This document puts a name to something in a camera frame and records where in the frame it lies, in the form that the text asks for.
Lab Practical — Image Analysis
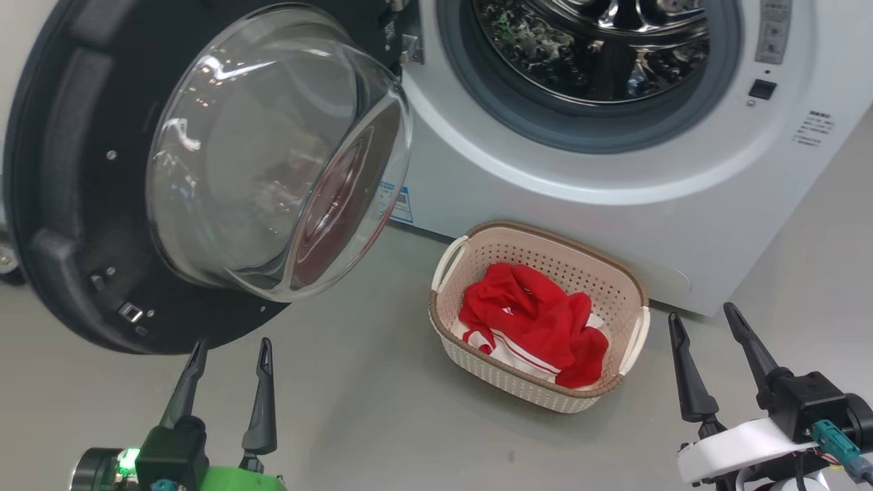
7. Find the teal right camera cable plug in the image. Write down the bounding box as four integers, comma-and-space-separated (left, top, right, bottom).
810, 419, 873, 486

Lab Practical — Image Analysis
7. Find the cream perforated laundry basket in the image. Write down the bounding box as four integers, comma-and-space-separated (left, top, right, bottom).
428, 219, 651, 415

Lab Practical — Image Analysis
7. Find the grey rubber door seal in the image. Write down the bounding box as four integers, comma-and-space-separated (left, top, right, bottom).
435, 0, 744, 155

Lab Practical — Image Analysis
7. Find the red and white garment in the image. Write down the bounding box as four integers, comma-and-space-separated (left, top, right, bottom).
458, 262, 610, 390

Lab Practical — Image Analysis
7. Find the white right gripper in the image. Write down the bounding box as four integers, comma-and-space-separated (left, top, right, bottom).
668, 302, 820, 488

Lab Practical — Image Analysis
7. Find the blue energy label sticker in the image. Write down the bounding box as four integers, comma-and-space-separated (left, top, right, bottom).
377, 181, 414, 225

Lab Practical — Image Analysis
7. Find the black round glass washer door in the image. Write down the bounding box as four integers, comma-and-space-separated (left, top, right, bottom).
3, 0, 415, 357

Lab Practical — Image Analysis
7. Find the stainless steel washer drum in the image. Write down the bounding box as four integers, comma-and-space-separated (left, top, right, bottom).
471, 0, 711, 106

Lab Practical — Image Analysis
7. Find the white front-load washing machine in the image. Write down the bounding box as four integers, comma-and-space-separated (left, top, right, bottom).
379, 0, 873, 318

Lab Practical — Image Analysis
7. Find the grey round caster wheel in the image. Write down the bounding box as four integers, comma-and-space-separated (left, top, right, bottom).
0, 228, 27, 287

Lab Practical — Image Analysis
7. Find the metal washer door hinge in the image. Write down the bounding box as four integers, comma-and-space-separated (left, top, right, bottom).
381, 0, 425, 67

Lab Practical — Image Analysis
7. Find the small printed warning sticker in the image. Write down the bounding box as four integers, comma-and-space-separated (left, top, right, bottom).
791, 109, 837, 148

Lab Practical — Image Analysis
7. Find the grey printed instruction label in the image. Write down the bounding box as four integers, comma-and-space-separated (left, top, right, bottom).
754, 0, 793, 66

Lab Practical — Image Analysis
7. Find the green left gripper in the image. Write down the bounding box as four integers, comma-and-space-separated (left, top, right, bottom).
160, 337, 288, 491

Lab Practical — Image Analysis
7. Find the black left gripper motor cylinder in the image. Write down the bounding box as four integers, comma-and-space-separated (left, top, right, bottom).
68, 447, 140, 491

